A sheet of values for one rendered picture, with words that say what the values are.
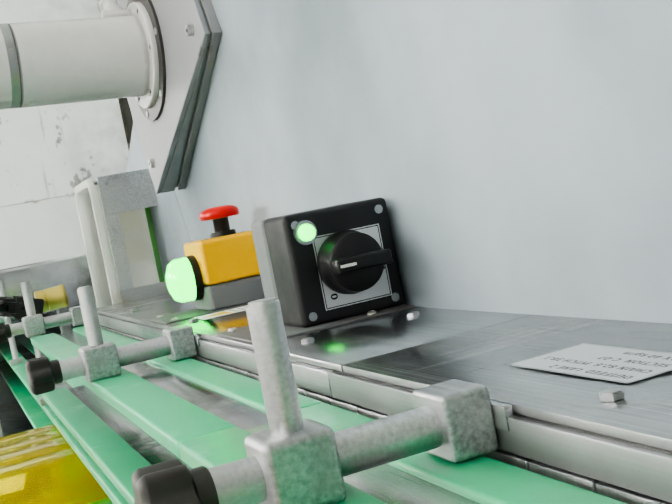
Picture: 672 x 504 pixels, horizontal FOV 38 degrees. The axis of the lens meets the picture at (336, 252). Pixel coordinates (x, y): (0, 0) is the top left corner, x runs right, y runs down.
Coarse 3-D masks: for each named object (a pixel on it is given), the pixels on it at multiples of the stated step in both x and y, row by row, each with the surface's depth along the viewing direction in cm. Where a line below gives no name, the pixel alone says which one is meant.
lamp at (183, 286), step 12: (168, 264) 96; (180, 264) 96; (192, 264) 96; (168, 276) 96; (180, 276) 95; (192, 276) 95; (168, 288) 97; (180, 288) 95; (192, 288) 95; (180, 300) 96; (192, 300) 97
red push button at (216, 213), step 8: (208, 208) 98; (216, 208) 97; (224, 208) 97; (232, 208) 97; (200, 216) 98; (208, 216) 97; (216, 216) 97; (224, 216) 97; (216, 224) 98; (224, 224) 98
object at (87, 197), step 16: (80, 192) 150; (96, 192) 139; (80, 208) 154; (96, 208) 139; (80, 224) 155; (96, 224) 139; (96, 240) 155; (96, 256) 155; (112, 256) 141; (96, 272) 155; (112, 272) 140; (96, 288) 155; (112, 288) 140
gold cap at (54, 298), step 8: (48, 288) 149; (56, 288) 149; (64, 288) 149; (40, 296) 147; (48, 296) 148; (56, 296) 148; (64, 296) 148; (48, 304) 148; (56, 304) 148; (64, 304) 149
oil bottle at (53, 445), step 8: (56, 440) 112; (64, 440) 111; (24, 448) 111; (32, 448) 110; (40, 448) 109; (48, 448) 109; (56, 448) 109; (64, 448) 109; (0, 456) 109; (8, 456) 108; (16, 456) 108; (24, 456) 108; (32, 456) 108; (0, 464) 107
